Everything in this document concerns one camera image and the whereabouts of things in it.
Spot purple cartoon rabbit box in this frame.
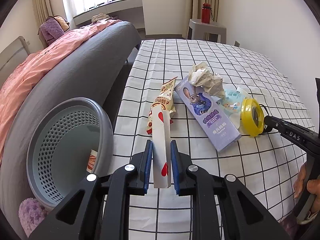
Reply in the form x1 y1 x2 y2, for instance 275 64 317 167
175 77 241 152

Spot red-white snack wrapper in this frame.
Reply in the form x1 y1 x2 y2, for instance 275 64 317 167
146 77 177 134

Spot right hand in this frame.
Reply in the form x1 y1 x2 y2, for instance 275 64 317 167
292 163 320 222

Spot black-white checkered tablecloth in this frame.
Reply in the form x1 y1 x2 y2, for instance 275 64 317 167
102 38 315 240

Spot red water bottle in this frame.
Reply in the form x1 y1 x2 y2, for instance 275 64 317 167
201 3 213 24

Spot beige cloth on windowsill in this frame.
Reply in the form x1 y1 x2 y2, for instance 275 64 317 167
91 12 112 24

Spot purple knitted pillow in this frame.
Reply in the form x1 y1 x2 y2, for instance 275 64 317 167
37 15 70 48

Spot light blue wet wipes pack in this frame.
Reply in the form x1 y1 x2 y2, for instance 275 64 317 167
216 87 252 129

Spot grey plastic stool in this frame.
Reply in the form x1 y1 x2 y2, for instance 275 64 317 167
187 19 227 44

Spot grey perforated trash basket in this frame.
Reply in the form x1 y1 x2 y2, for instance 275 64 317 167
27 97 113 210

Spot crumpled white paper ball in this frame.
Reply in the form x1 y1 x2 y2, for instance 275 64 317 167
188 62 226 99

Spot purple fluffy rug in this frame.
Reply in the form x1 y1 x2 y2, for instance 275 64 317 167
18 198 48 237

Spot red-white paper cup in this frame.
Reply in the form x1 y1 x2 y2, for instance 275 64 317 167
86 150 98 173

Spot pink blanket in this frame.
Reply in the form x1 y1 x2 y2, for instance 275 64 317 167
0 20 121 156

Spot white box with red hearts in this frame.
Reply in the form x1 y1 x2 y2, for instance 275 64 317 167
152 105 171 189

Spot grey bed headboard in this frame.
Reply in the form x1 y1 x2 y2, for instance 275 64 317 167
0 36 30 87

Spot beige left curtain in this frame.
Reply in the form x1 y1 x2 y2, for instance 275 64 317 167
32 0 53 27

